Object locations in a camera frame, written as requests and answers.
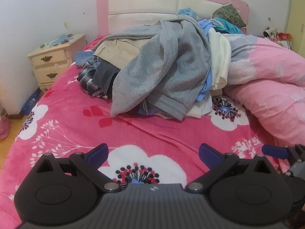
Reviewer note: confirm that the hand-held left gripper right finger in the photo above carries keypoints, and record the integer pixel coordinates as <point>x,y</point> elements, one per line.
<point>209,155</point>

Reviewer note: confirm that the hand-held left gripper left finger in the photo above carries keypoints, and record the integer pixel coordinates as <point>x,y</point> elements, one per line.
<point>97,156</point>

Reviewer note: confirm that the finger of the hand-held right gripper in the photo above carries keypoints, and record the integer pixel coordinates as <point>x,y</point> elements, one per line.
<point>274,151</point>

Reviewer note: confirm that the grey sweatshirt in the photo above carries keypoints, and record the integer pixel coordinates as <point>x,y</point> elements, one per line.
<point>166,64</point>

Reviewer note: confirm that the pink floral bed blanket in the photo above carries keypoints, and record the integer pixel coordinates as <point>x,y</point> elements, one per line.
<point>71,128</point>

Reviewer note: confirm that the light pink quilt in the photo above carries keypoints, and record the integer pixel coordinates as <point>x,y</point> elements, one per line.
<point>266,81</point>

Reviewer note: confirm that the light blue shirt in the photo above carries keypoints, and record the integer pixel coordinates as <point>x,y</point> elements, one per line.
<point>206,81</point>

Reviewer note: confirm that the dark grey garment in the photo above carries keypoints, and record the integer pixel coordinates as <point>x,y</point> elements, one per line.
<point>104,74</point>

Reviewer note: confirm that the pink bag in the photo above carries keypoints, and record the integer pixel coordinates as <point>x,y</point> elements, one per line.
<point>3,128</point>

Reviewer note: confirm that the blue denim garment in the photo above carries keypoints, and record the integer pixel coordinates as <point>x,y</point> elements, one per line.
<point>82,58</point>

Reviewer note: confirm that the cream sweater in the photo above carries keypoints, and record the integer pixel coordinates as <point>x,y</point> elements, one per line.
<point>219,52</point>

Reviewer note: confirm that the cream nightstand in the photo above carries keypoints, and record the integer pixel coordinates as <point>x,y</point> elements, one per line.
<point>54,59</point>

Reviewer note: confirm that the khaki pants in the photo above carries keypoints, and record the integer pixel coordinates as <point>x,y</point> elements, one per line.
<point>114,50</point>

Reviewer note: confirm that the pile of bags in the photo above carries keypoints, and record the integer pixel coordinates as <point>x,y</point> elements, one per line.
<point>282,38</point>

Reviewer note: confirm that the blue paper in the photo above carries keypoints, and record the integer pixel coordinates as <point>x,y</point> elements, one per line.
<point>58,40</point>

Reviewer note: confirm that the yellow wardrobe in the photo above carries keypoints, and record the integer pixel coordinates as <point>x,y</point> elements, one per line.
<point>296,28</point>

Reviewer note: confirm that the teal cloth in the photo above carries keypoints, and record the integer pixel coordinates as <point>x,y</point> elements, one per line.
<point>228,27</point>

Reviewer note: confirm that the olive patterned pillow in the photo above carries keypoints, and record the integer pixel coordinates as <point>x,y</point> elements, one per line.
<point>228,14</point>

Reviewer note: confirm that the pale blue cloth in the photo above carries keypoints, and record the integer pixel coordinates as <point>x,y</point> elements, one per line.
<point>187,12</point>

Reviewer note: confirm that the pink and cream headboard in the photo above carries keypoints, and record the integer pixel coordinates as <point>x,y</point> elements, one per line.
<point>143,4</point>

